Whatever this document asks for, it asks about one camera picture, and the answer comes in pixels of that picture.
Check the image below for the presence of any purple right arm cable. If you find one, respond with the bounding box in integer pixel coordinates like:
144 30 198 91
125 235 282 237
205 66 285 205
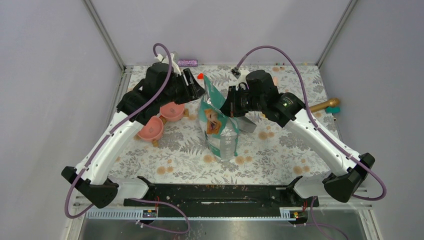
231 45 388 240

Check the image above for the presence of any teal block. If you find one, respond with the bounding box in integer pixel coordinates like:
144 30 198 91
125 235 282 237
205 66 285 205
325 106 341 114

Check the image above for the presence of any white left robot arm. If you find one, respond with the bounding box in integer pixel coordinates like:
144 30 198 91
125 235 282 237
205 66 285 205
61 62 205 209

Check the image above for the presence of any silver metal scoop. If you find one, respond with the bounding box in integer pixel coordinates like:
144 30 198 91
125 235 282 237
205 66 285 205
236 116 257 133

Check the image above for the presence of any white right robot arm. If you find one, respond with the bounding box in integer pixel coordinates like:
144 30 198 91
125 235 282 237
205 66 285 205
220 67 375 206

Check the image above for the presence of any green pet food bag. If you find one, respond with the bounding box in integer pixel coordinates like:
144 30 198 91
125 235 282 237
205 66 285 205
197 75 240 161

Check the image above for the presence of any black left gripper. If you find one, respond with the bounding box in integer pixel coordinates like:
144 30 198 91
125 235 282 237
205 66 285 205
159 68 206 107

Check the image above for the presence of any purple glitter toy microphone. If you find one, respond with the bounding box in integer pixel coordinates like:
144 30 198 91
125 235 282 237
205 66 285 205
177 59 199 68

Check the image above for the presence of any pink double pet bowl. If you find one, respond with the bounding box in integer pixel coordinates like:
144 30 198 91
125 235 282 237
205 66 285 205
136 102 190 148

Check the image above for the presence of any floral patterned table mat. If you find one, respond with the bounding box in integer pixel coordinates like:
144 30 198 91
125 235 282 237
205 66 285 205
109 65 329 185

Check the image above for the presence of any gold toy microphone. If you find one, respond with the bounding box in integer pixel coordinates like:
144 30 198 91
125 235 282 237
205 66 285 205
309 98 340 113

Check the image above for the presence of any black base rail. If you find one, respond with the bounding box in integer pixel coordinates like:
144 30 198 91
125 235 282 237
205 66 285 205
123 178 319 218

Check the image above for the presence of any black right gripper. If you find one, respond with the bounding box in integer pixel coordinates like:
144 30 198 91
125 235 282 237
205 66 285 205
218 85 265 118

